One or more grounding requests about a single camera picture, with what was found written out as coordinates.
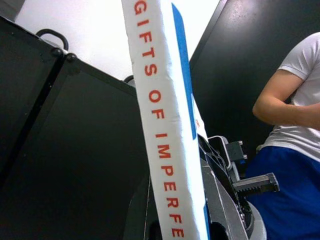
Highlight blue shorts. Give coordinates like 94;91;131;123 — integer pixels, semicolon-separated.
243;146;320;240

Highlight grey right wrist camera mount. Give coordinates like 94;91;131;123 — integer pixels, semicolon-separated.
207;135;248;182

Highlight white book blue orange lettering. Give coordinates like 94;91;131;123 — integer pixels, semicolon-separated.
121;0;213;240

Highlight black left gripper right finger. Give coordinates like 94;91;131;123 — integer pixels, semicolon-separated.
199;159;253;240

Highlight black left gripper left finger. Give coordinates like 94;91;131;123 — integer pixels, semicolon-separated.
122;174;165;240

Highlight black door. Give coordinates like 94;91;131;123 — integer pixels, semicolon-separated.
188;0;320;156

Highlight black case handle loop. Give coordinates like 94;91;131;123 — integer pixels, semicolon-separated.
123;74;137;89
35;28;70;52

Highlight black flight case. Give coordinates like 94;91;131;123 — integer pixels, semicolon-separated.
0;53;151;240
0;15;66;186

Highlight white t-shirt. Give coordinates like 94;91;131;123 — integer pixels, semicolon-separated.
259;31;320;163

